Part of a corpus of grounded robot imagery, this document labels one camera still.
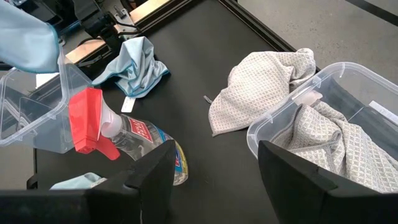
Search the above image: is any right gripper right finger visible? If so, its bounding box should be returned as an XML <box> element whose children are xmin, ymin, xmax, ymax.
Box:
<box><xmin>257</xmin><ymin>139</ymin><xmax>398</xmax><ymax>224</ymax></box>

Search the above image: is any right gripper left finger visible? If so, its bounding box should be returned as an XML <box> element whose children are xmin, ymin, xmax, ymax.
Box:
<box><xmin>0</xmin><ymin>139</ymin><xmax>177</xmax><ymax>224</ymax></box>

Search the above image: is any blue microfiber towel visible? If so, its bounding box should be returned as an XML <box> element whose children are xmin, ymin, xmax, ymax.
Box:
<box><xmin>0</xmin><ymin>0</ymin><xmax>60</xmax><ymax>74</ymax></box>
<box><xmin>91</xmin><ymin>36</ymin><xmax>170</xmax><ymax>113</ymax></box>
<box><xmin>49</xmin><ymin>172</ymin><xmax>108</xmax><ymax>191</ymax></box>

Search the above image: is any grey waffle microfiber towel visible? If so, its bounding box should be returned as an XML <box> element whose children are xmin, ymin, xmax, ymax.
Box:
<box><xmin>270</xmin><ymin>101</ymin><xmax>346</xmax><ymax>159</ymax></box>
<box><xmin>289</xmin><ymin>102</ymin><xmax>398</xmax><ymax>194</ymax></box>
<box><xmin>203</xmin><ymin>47</ymin><xmax>317</xmax><ymax>138</ymax></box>

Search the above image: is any clear spray bottle red trigger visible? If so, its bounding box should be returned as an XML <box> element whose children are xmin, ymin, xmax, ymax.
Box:
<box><xmin>68</xmin><ymin>87</ymin><xmax>189</xmax><ymax>187</ymax></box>

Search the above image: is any clear plastic bin with label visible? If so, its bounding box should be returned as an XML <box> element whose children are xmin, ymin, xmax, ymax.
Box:
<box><xmin>246</xmin><ymin>61</ymin><xmax>398</xmax><ymax>195</ymax></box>

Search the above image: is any wooden table side board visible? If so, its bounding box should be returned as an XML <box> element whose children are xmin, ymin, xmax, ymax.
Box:
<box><xmin>64</xmin><ymin>0</ymin><xmax>175</xmax><ymax>63</ymax></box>

